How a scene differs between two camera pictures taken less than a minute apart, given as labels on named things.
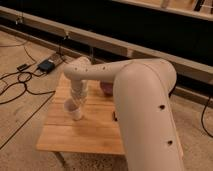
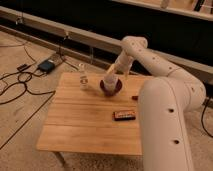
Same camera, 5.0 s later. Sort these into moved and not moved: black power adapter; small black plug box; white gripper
Moved: white gripper
Not moved: small black plug box; black power adapter
